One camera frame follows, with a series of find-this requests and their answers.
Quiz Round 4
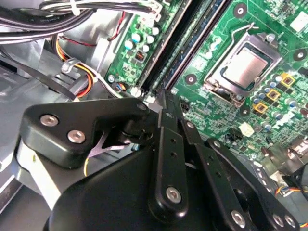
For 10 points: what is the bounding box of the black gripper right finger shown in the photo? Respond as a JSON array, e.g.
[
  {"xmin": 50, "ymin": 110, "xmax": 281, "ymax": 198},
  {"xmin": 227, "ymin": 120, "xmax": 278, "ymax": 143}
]
[{"xmin": 179, "ymin": 117, "xmax": 303, "ymax": 231}]

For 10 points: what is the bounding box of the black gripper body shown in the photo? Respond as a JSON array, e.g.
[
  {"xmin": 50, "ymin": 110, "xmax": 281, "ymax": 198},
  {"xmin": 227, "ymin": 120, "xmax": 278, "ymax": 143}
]
[{"xmin": 43, "ymin": 146, "xmax": 226, "ymax": 231}]

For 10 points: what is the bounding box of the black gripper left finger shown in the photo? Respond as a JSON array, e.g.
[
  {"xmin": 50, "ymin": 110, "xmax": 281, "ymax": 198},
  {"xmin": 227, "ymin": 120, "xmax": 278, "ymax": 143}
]
[{"xmin": 14, "ymin": 89, "xmax": 190, "ymax": 218}]

